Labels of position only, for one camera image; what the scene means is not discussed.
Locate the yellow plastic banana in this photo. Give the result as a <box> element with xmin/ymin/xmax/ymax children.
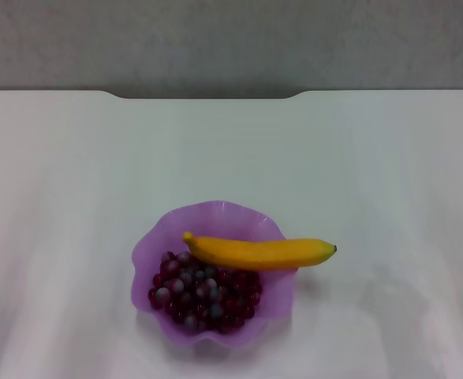
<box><xmin>181</xmin><ymin>231</ymin><xmax>338</xmax><ymax>272</ymax></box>

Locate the dark red grape bunch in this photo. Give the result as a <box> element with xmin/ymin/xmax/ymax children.
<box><xmin>147</xmin><ymin>250</ymin><xmax>264</xmax><ymax>335</ymax></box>

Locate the purple wavy plastic bowl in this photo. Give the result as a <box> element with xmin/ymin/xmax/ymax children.
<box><xmin>131</xmin><ymin>200</ymin><xmax>299</xmax><ymax>351</ymax></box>

